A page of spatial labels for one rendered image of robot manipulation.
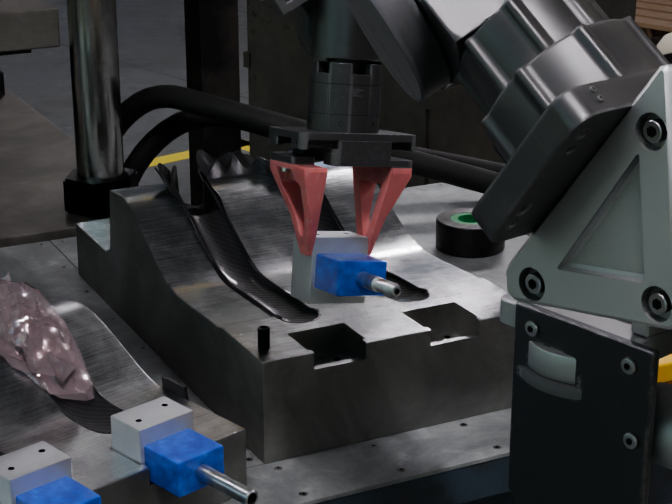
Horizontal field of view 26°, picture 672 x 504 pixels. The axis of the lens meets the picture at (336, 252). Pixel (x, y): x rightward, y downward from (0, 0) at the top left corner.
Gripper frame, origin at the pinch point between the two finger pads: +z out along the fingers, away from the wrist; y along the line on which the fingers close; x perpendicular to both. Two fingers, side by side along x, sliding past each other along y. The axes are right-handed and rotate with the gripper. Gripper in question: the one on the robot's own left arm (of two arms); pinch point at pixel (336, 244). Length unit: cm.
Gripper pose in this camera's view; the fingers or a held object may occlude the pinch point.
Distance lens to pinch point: 116.7
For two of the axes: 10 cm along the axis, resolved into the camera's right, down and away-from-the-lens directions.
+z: -0.6, 9.9, 1.4
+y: -8.9, 0.1, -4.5
